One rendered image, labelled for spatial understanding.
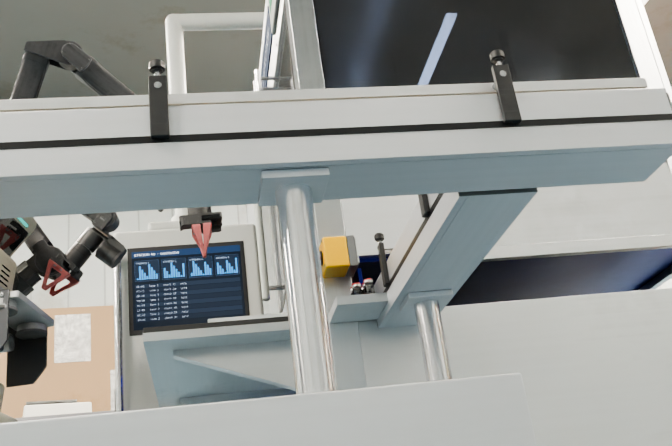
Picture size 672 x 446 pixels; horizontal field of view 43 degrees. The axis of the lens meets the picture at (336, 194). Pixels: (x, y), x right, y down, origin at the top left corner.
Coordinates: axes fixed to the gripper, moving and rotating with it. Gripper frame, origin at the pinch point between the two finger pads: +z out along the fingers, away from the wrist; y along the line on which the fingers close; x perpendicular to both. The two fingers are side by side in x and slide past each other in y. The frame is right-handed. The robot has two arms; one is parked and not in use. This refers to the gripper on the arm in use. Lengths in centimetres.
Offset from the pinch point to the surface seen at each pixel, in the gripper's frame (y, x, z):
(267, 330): 11.4, -10.8, 23.5
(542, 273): 86, 8, 13
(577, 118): 51, -94, 22
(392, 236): 43.0, -11.9, 5.3
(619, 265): 107, 7, 13
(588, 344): 83, -12, 37
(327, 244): 25.9, -21.2, 9.0
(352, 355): 28.7, -12.2, 31.8
